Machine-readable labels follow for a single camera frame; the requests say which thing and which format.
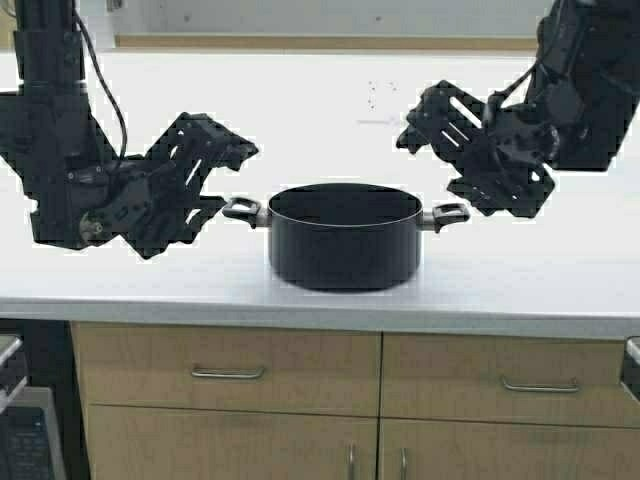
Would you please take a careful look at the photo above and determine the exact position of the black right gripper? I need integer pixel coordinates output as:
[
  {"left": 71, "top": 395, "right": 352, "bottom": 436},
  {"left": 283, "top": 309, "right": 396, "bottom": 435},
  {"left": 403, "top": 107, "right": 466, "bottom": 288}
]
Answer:
[{"left": 396, "top": 80, "right": 555, "bottom": 217}]

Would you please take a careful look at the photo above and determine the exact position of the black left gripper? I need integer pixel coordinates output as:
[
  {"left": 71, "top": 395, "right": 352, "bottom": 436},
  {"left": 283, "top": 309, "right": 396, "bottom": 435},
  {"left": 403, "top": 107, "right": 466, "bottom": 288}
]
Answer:
[{"left": 64, "top": 111, "right": 260, "bottom": 260}]

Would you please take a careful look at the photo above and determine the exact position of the black two-handled cooking pot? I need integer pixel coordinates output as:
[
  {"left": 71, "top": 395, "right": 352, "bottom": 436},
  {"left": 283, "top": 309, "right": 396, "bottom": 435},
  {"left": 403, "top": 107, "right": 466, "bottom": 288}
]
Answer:
[{"left": 222, "top": 183, "right": 470, "bottom": 291}]

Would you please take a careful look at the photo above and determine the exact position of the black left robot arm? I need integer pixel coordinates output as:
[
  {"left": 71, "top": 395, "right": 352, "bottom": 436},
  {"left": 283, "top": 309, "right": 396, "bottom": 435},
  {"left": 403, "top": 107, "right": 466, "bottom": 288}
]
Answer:
[{"left": 1, "top": 1, "right": 258, "bottom": 259}]

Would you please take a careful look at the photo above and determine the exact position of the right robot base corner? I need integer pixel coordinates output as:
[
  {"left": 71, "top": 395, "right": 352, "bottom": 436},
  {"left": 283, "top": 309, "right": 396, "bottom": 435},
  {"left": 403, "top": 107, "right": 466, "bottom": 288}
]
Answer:
[{"left": 620, "top": 336, "right": 640, "bottom": 401}]

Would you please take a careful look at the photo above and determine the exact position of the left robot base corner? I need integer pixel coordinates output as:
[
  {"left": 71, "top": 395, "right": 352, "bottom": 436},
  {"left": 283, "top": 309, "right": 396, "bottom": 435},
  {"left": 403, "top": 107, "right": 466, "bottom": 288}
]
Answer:
[{"left": 1, "top": 335, "right": 28, "bottom": 412}]

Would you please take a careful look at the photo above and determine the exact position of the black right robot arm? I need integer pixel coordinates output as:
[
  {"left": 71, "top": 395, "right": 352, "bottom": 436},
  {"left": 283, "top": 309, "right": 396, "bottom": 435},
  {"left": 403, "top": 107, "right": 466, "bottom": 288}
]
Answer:
[{"left": 396, "top": 1, "right": 639, "bottom": 218}]

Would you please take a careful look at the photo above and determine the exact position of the left lower cabinet door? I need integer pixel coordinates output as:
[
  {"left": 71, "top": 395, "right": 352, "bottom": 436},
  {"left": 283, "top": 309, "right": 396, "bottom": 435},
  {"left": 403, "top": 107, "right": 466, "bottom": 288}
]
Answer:
[{"left": 87, "top": 405, "right": 377, "bottom": 479}]

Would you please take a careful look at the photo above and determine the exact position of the cabinet door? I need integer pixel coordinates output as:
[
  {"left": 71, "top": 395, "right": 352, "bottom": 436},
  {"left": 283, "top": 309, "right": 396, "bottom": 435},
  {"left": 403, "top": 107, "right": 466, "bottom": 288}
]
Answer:
[
  {"left": 379, "top": 419, "right": 639, "bottom": 479},
  {"left": 87, "top": 405, "right": 377, "bottom": 479}
]

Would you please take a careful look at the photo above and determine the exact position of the right lower cabinet door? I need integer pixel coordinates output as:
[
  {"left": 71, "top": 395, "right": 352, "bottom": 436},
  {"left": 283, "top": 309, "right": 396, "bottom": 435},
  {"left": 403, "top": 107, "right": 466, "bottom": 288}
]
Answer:
[{"left": 379, "top": 419, "right": 639, "bottom": 479}]

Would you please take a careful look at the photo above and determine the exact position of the left beige drawer front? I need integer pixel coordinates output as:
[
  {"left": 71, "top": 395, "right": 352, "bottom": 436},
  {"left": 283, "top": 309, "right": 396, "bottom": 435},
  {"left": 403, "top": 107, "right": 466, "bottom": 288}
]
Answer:
[{"left": 73, "top": 324, "right": 381, "bottom": 417}]

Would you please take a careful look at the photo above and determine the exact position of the beige drawer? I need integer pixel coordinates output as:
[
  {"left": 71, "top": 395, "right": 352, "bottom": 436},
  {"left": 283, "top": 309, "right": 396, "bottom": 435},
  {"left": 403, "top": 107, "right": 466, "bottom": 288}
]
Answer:
[
  {"left": 381, "top": 334, "right": 639, "bottom": 428},
  {"left": 73, "top": 324, "right": 381, "bottom": 417}
]

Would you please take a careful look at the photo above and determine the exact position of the right beige drawer front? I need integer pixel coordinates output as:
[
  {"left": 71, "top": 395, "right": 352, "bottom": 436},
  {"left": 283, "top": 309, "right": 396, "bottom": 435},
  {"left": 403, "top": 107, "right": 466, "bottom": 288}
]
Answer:
[{"left": 381, "top": 334, "right": 639, "bottom": 428}]

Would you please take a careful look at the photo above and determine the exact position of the stainless steel microwave oven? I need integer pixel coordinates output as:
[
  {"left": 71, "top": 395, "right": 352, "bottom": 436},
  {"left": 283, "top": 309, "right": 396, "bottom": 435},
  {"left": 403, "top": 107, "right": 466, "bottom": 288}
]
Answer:
[{"left": 1, "top": 387, "right": 67, "bottom": 480}]

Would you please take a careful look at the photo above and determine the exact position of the white wall outlet plate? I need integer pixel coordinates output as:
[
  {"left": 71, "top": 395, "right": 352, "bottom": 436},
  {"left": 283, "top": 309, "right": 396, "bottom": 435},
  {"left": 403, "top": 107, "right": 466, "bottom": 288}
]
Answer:
[{"left": 355, "top": 79, "right": 403, "bottom": 125}]

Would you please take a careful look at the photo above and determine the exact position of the left drawer metal handle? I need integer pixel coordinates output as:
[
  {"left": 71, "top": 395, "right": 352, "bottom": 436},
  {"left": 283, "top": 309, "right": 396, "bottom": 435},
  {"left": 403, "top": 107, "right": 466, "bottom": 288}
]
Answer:
[{"left": 191, "top": 366, "right": 266, "bottom": 381}]

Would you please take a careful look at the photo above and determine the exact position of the drawer metal handle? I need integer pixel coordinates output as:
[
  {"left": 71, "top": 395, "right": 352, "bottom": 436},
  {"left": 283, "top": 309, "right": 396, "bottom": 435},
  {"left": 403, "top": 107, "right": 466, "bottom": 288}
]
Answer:
[
  {"left": 500, "top": 376, "right": 581, "bottom": 394},
  {"left": 191, "top": 366, "right": 266, "bottom": 381}
]

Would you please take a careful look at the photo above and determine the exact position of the right drawer metal handle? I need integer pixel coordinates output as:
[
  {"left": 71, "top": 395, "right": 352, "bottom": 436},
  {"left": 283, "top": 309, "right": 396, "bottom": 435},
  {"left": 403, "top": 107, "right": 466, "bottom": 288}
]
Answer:
[{"left": 500, "top": 376, "right": 581, "bottom": 394}]

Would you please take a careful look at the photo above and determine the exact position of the right lower door handle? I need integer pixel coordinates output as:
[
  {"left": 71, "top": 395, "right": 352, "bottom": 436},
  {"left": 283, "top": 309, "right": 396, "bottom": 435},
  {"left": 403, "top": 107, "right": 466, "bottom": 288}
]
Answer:
[{"left": 399, "top": 448, "right": 408, "bottom": 480}]

